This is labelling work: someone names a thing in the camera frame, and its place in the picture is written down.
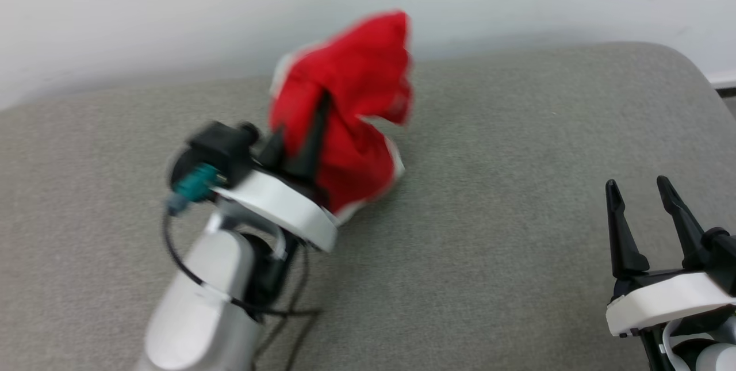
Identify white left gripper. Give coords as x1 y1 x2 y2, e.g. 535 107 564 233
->
213 90 340 253

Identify white wall baseboard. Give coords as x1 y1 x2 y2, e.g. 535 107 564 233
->
707 71 736 99

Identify teal left camera connector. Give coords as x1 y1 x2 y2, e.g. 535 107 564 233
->
167 164 223 215

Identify red and white garment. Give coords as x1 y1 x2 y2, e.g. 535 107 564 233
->
269 10 415 225

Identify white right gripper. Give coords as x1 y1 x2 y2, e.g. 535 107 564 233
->
605 175 736 338

